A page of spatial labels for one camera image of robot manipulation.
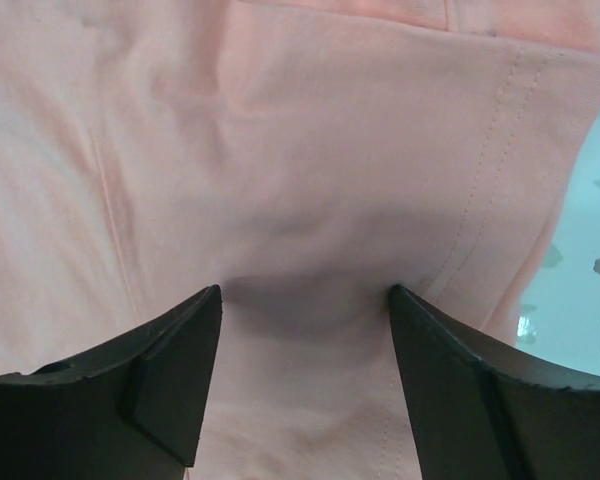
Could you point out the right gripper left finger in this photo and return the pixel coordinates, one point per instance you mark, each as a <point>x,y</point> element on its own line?
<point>130,408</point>

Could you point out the salmon pink t-shirt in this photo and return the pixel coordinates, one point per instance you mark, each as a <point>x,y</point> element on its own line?
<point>305,156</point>

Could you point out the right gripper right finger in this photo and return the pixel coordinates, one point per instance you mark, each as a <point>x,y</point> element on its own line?
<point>482,409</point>

